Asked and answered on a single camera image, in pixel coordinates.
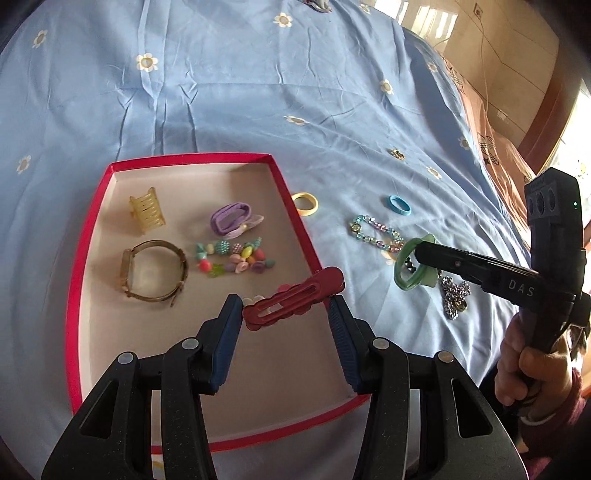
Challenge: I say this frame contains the crystal bead bracelet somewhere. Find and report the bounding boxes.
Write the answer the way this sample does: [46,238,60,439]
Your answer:
[348,214,407,254]

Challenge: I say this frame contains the purple bow hair tie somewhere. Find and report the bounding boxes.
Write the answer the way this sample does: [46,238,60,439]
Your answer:
[209,201,266,239]

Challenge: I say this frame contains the grey cartoon print pillow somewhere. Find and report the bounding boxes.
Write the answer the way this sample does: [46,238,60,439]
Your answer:
[301,0,332,13]

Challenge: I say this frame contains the blue hair tie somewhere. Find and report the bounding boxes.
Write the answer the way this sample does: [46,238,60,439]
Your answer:
[386,194,413,217]

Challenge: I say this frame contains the colorful bead bracelet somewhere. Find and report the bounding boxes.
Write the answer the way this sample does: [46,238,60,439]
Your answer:
[194,236,278,278]

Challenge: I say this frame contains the gold bangle watch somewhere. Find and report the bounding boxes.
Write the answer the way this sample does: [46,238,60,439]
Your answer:
[119,240,188,306]

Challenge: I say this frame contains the pink cartoon bedsheet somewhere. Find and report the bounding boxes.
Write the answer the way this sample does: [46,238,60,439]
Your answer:
[443,58,535,248]

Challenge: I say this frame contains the person's right hand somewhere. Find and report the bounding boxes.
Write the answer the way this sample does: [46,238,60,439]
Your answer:
[495,314,573,422]

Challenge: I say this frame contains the silver chain necklace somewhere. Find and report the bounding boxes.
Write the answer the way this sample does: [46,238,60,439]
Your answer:
[437,272,473,322]

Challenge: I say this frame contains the yellow hair ring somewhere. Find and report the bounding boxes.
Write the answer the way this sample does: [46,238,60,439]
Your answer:
[290,191,321,218]

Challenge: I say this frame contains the green bow hair tie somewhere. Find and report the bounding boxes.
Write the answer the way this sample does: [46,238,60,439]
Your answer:
[393,233,440,292]

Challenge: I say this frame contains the pink hair clip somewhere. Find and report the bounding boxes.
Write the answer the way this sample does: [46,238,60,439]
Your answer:
[242,267,345,331]

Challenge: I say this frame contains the yellow hair claw clip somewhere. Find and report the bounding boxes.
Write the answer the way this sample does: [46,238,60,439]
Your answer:
[129,187,166,233]

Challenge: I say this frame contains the red shallow box tray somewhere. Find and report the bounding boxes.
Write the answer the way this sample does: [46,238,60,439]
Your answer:
[65,153,363,451]

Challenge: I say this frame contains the light blue floral quilt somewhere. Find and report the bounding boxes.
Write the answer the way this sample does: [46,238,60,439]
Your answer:
[1,1,529,476]

